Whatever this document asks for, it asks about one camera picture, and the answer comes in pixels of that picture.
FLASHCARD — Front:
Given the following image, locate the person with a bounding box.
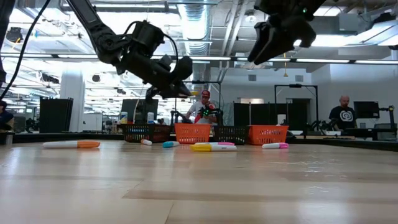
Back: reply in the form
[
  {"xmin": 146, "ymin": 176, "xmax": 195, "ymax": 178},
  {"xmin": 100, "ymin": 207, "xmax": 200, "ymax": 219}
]
[
  {"xmin": 185, "ymin": 90, "xmax": 218, "ymax": 125},
  {"xmin": 0, "ymin": 100, "xmax": 15, "ymax": 131},
  {"xmin": 328, "ymin": 95, "xmax": 358, "ymax": 131}
]

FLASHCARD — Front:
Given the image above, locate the yellow capped white marker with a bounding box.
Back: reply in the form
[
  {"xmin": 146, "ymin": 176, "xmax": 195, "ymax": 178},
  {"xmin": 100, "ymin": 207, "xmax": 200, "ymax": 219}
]
[{"xmin": 190, "ymin": 144, "xmax": 238, "ymax": 152}]

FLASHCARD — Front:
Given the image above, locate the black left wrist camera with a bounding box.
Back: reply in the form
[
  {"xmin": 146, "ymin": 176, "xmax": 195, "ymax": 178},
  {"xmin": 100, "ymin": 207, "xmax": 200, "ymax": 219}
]
[{"xmin": 126, "ymin": 20, "xmax": 166, "ymax": 55}]

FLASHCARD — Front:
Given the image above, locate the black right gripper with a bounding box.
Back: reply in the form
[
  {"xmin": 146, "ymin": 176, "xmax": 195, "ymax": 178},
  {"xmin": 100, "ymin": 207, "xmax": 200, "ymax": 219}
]
[{"xmin": 248, "ymin": 12, "xmax": 318, "ymax": 66}]

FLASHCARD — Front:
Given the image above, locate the silver ventilation duct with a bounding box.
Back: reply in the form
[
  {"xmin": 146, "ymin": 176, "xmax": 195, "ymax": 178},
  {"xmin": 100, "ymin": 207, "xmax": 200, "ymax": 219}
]
[{"xmin": 177, "ymin": 0, "xmax": 213, "ymax": 57}]

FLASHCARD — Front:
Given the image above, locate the black cabinet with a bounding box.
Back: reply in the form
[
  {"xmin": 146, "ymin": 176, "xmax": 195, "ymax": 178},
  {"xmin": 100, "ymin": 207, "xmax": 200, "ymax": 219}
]
[{"xmin": 39, "ymin": 98, "xmax": 75, "ymax": 134}]

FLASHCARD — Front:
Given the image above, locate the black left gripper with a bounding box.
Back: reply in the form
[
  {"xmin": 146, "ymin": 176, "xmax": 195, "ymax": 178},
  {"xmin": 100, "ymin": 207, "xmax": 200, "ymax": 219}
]
[{"xmin": 115, "ymin": 50, "xmax": 194, "ymax": 105}]

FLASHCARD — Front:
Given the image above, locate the black partition panel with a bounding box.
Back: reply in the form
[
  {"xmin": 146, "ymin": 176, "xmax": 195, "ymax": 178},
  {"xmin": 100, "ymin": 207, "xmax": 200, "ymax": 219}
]
[{"xmin": 233, "ymin": 98, "xmax": 312, "ymax": 127}]

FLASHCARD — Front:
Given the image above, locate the orange plastic mesh basket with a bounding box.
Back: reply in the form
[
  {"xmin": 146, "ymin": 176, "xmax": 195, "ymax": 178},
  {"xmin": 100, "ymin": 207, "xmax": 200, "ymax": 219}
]
[
  {"xmin": 174, "ymin": 123, "xmax": 213, "ymax": 144},
  {"xmin": 247, "ymin": 124, "xmax": 290, "ymax": 146}
]

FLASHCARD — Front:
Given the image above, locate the black computer monitor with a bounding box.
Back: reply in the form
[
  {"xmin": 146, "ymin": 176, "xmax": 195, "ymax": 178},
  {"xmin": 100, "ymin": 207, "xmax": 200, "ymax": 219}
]
[
  {"xmin": 353, "ymin": 101, "xmax": 381, "ymax": 119},
  {"xmin": 121, "ymin": 98, "xmax": 159, "ymax": 124}
]

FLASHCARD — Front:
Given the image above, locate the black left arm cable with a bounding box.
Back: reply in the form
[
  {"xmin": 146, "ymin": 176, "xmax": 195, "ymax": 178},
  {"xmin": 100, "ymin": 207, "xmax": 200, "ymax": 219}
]
[{"xmin": 0, "ymin": 0, "xmax": 52, "ymax": 101}]

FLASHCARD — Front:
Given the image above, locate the black frame stand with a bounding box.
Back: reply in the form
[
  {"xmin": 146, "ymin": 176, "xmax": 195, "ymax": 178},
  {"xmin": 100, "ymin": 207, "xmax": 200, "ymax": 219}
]
[{"xmin": 274, "ymin": 83, "xmax": 319, "ymax": 125}]

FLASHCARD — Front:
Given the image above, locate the black ceiling spotlight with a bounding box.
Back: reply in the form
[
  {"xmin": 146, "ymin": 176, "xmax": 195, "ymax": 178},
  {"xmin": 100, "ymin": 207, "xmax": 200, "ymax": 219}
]
[{"xmin": 5, "ymin": 27, "xmax": 24, "ymax": 44}]

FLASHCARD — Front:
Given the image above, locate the black plastic mesh basket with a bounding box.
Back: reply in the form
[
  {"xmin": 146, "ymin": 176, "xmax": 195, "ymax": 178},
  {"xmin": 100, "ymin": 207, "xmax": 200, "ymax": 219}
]
[
  {"xmin": 122, "ymin": 124, "xmax": 175, "ymax": 143},
  {"xmin": 212, "ymin": 125, "xmax": 249, "ymax": 146}
]

